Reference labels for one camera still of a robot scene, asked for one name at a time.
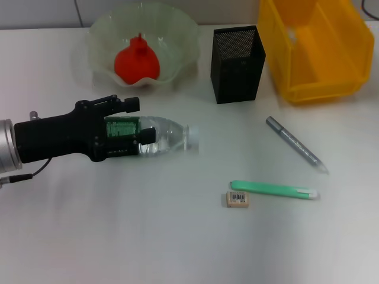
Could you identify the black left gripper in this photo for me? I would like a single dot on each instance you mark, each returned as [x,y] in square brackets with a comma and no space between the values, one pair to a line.
[56,137]

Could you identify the clear green-label water bottle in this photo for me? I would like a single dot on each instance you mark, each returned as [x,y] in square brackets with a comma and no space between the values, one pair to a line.
[171,136]

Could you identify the red-orange toy orange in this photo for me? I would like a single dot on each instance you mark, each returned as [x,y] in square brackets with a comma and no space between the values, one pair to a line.
[136,65]

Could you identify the beige barcode eraser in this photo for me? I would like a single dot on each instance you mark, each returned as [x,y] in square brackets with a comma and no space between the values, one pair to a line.
[237,199]

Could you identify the green utility knife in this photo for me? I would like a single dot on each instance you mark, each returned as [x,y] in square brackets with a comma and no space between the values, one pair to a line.
[266,188]

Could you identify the pale green glass fruit bowl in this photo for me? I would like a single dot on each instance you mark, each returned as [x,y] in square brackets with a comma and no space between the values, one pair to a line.
[177,35]

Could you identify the black mesh pen holder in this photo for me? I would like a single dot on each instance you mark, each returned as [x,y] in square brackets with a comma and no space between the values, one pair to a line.
[237,77]

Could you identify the silver glitter pen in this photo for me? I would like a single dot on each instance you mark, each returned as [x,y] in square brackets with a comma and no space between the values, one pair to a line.
[296,145]

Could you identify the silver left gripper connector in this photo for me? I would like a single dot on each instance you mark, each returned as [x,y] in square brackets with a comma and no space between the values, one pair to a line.
[34,116]

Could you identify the yellow plastic bin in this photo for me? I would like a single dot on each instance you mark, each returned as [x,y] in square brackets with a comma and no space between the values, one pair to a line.
[325,59]

